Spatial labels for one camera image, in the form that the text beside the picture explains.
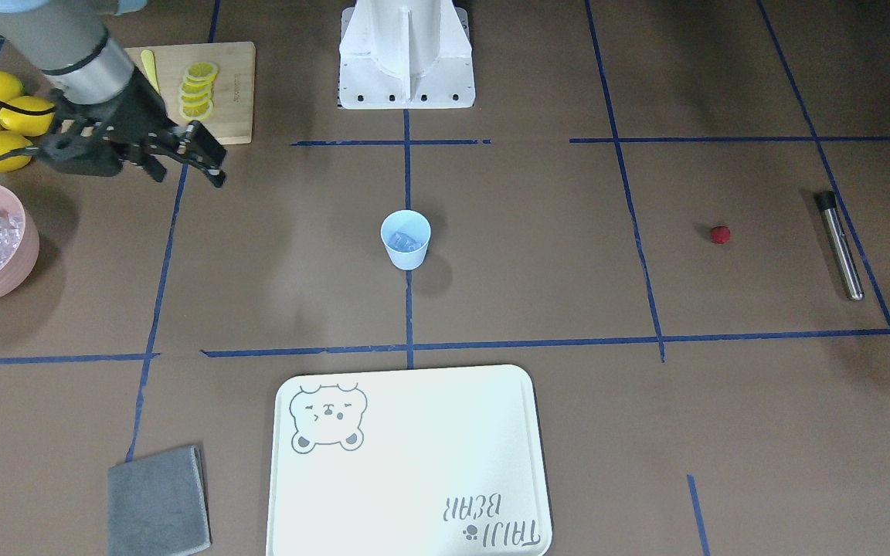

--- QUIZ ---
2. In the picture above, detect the light blue plastic cup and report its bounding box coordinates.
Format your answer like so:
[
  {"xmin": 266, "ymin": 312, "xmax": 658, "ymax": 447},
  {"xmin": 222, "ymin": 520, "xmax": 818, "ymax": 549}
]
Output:
[{"xmin": 380, "ymin": 210, "xmax": 431, "ymax": 271}]

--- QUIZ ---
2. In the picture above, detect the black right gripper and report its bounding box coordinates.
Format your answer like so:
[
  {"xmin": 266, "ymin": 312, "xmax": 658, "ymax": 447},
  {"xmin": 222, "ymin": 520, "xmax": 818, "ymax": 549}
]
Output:
[{"xmin": 36, "ymin": 73, "xmax": 227, "ymax": 188}]

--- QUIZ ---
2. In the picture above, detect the cream bear serving tray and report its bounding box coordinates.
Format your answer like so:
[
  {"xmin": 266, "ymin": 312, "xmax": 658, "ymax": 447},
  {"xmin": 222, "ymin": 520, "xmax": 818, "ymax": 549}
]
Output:
[{"xmin": 265, "ymin": 364, "xmax": 553, "ymax": 555}]

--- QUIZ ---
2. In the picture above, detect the bamboo cutting board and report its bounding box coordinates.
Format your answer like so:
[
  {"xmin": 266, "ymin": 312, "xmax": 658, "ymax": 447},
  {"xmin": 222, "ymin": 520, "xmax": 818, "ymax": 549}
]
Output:
[{"xmin": 50, "ymin": 36, "xmax": 256, "ymax": 151}]

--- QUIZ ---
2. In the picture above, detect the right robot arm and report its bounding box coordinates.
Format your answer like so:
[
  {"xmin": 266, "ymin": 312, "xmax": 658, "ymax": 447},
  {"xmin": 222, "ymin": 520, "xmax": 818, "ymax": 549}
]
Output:
[{"xmin": 0, "ymin": 1, "xmax": 226, "ymax": 188}]

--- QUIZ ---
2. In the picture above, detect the red strawberry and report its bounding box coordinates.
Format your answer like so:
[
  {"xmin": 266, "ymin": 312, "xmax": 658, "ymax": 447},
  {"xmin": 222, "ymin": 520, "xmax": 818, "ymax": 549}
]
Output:
[{"xmin": 709, "ymin": 225, "xmax": 732, "ymax": 244}]

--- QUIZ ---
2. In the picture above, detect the yellow lemon lower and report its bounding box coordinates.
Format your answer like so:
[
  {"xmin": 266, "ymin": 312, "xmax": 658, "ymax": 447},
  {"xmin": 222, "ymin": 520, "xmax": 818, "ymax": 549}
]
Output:
[{"xmin": 0, "ymin": 96, "xmax": 54, "ymax": 137}]

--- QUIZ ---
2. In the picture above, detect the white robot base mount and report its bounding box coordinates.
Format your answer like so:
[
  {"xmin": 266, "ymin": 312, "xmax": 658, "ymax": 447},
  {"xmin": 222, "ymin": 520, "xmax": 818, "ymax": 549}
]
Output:
[{"xmin": 337, "ymin": 1, "xmax": 476, "ymax": 110}]

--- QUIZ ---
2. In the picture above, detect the lemon slices row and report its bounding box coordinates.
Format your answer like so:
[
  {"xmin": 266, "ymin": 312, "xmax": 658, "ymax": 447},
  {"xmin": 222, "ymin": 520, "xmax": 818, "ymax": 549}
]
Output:
[{"xmin": 178, "ymin": 61, "xmax": 219, "ymax": 120}]

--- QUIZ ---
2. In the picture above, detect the steel muddler black tip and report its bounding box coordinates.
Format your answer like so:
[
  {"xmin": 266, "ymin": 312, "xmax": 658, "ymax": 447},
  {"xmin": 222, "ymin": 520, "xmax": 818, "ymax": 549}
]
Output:
[{"xmin": 814, "ymin": 191, "xmax": 865, "ymax": 302}]

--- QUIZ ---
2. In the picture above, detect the grey folded cloth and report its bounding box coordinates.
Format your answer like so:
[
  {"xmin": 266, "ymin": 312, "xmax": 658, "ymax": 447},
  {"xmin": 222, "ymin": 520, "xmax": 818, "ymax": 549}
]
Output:
[{"xmin": 106, "ymin": 446, "xmax": 212, "ymax": 555}]

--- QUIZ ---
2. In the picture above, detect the yellow plastic knife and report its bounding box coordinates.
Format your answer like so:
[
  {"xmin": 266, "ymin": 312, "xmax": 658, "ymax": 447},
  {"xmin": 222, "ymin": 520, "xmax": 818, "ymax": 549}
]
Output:
[{"xmin": 139, "ymin": 49, "xmax": 161, "ymax": 94}]

